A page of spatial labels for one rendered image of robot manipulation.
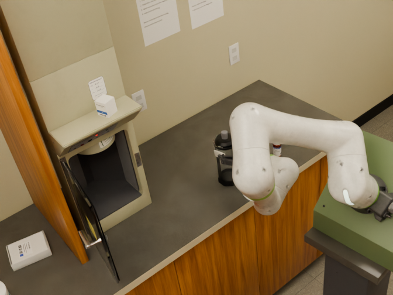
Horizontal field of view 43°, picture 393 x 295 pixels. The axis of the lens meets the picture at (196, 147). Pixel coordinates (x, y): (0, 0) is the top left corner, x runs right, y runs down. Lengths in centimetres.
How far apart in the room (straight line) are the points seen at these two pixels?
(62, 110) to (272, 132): 73
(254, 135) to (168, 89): 118
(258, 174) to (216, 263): 95
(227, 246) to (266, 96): 93
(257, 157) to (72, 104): 70
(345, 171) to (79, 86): 95
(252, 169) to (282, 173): 45
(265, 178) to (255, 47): 156
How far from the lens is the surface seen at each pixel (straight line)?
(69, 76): 176
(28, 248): 219
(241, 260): 246
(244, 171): 144
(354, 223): 195
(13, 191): 241
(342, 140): 173
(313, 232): 206
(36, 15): 166
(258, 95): 284
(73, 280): 206
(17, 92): 161
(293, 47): 317
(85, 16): 173
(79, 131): 177
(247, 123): 148
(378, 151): 196
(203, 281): 234
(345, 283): 220
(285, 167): 188
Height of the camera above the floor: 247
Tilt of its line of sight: 38 degrees down
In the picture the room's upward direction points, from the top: 9 degrees counter-clockwise
